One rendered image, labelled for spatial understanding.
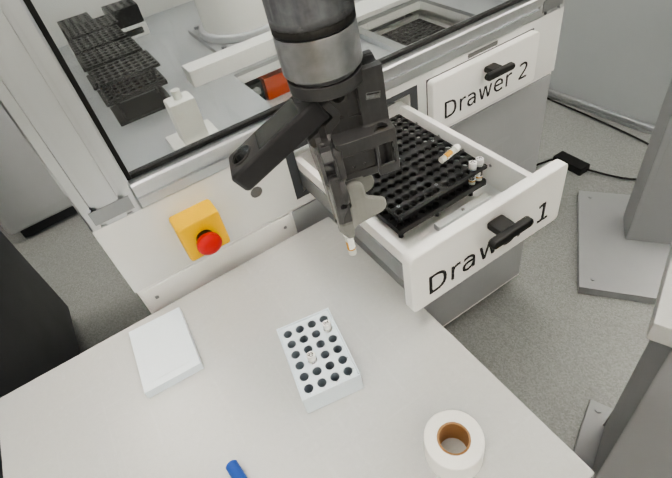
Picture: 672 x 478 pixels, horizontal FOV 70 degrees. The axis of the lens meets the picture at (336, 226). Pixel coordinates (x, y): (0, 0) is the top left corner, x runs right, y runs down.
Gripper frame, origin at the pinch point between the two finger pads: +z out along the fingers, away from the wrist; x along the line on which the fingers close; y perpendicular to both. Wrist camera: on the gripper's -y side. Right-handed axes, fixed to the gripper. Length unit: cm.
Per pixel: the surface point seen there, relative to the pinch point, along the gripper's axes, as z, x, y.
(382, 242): 10.3, 4.9, 5.7
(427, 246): 5.7, -2.6, 9.7
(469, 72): 8, 38, 36
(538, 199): 10.3, 2.8, 28.9
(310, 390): 19.9, -7.8, -10.7
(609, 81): 88, 124, 149
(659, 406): 49, -17, 44
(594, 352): 101, 17, 66
